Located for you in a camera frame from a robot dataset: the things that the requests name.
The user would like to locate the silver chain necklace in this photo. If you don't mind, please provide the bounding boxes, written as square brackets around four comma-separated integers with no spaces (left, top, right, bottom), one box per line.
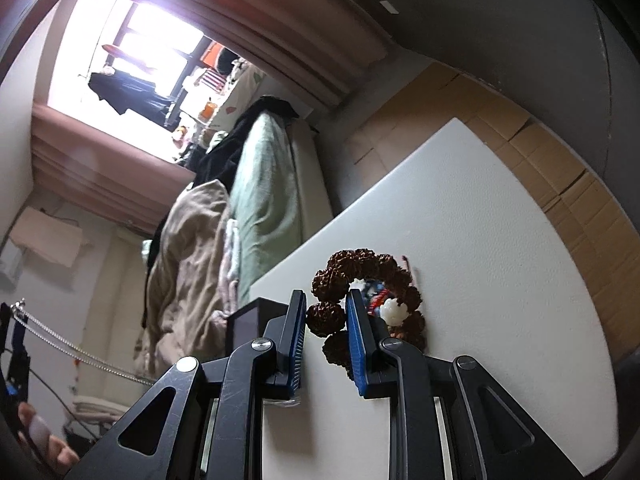
[8,298,156,388]

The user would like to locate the white translucent pouch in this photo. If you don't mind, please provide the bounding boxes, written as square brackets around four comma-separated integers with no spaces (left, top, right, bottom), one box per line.
[378,298,410,327]

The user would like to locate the brown seed bead bracelet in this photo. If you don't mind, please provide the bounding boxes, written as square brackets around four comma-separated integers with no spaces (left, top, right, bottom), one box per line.
[305,247,428,380]

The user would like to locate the black jewelry box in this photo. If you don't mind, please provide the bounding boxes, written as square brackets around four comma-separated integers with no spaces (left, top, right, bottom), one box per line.
[224,298,288,356]

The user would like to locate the left hand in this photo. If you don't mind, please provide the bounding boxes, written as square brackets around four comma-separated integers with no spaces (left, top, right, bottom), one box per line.
[17,402,79,476]

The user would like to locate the beige crumpled blanket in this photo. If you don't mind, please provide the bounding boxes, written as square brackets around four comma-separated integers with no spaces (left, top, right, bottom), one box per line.
[134,180,230,378]

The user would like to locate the pink curtain left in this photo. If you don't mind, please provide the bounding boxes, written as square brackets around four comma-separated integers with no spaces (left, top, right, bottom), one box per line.
[30,103,194,234]

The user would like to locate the pink curtain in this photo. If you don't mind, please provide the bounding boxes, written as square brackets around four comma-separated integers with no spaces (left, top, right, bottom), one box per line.
[134,0,390,110]
[30,103,194,234]

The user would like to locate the green bed sheet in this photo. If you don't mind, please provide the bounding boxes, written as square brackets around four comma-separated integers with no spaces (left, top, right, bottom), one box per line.
[230,112,303,307]

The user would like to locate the hanging dark clothes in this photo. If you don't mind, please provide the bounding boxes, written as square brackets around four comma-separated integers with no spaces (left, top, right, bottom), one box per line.
[88,70,171,126]

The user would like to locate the cardboard floor sheets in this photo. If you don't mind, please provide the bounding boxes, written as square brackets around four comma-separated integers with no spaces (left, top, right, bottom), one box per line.
[346,63,639,363]

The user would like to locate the black garment on bed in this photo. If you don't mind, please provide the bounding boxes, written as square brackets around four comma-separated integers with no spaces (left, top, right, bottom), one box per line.
[142,95,302,331]

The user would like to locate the black round cushion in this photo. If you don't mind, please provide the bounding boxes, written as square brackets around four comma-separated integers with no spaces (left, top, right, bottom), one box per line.
[215,47,239,77]

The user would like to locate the pink curtain right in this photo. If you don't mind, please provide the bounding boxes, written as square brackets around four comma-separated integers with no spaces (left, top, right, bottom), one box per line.
[134,0,390,110]

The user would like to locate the black cable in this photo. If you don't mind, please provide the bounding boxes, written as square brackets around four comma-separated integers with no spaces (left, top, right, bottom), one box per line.
[0,349,101,441]

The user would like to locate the white wall socket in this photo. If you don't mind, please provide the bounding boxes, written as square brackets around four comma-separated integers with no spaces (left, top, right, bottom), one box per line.
[380,0,399,15]

